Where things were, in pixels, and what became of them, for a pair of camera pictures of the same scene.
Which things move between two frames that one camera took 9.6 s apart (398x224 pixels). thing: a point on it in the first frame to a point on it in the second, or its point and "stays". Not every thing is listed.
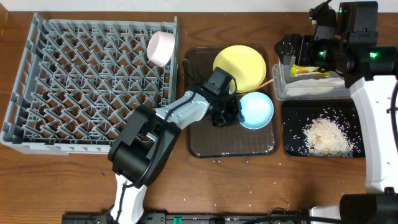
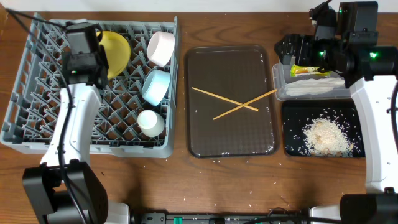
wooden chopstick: [259, 88] to [240, 105]
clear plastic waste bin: [281, 74] stays
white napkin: [306, 86] stays
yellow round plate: [247, 65] to [117, 51]
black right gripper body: [321, 54] stays
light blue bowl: [257, 110] to [155, 86]
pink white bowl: [160, 48] stays
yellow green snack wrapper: [300, 70] stays
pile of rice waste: [326, 137] stays
